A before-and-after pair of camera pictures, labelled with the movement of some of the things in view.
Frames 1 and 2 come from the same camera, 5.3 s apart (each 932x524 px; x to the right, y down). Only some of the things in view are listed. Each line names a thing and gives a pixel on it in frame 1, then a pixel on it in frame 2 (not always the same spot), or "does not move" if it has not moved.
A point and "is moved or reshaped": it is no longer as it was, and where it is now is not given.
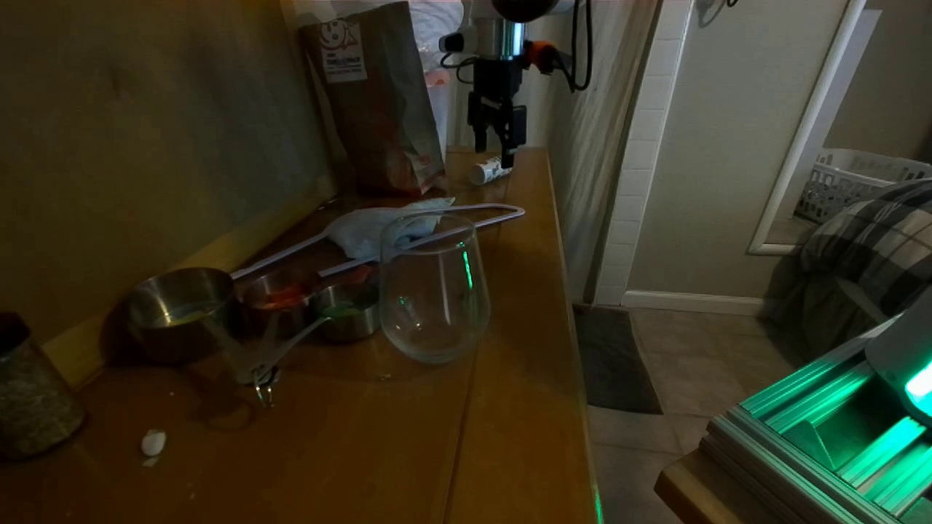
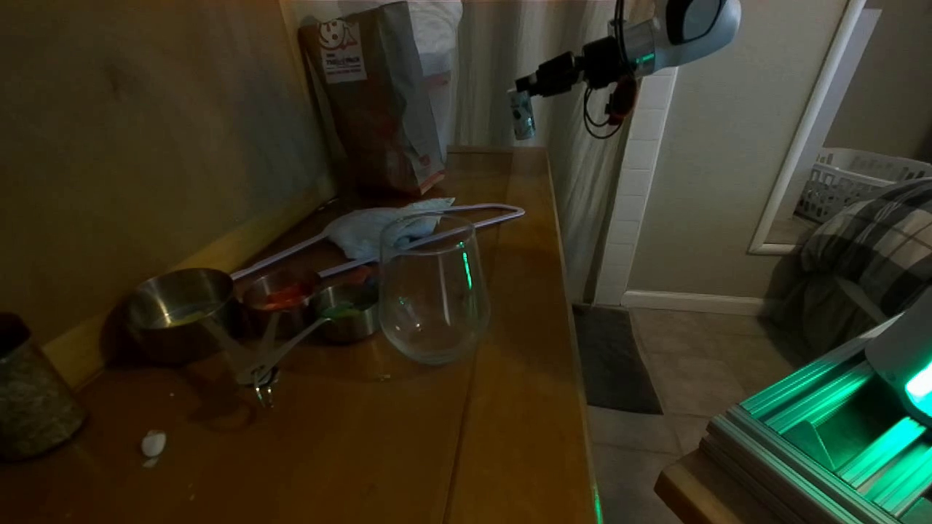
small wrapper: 493,170 is moved or reshaped
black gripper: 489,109 → 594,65
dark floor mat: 613,361 does not move
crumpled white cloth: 381,231 does not move
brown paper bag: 367,80 does not move
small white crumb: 156,442 does not move
